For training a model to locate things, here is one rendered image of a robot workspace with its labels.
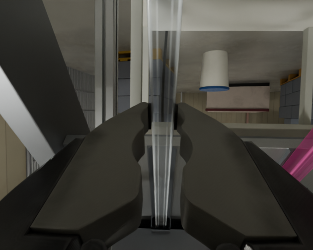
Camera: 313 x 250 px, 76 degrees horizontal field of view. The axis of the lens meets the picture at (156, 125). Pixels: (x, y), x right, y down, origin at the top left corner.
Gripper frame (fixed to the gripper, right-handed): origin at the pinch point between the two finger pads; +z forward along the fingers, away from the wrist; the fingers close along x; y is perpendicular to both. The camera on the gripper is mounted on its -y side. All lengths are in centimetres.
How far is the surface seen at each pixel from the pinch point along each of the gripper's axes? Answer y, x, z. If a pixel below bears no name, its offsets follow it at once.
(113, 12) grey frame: -2.8, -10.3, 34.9
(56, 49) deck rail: -2.1, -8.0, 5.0
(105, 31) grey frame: 0.5, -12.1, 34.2
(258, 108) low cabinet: 272, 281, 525
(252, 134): 25.3, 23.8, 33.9
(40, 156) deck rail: 4.8, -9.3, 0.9
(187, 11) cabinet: -1, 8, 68
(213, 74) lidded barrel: 92, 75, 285
